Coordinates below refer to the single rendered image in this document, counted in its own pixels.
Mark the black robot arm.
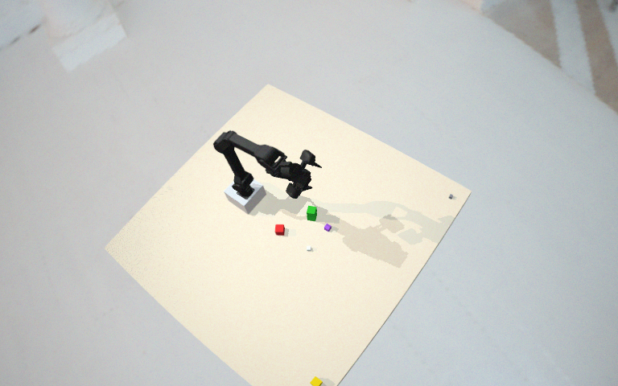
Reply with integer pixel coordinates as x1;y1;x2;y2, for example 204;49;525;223
213;130;311;199

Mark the red block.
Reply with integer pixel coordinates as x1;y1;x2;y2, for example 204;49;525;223
274;224;285;236

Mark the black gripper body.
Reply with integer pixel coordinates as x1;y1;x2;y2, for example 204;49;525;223
286;150;315;199

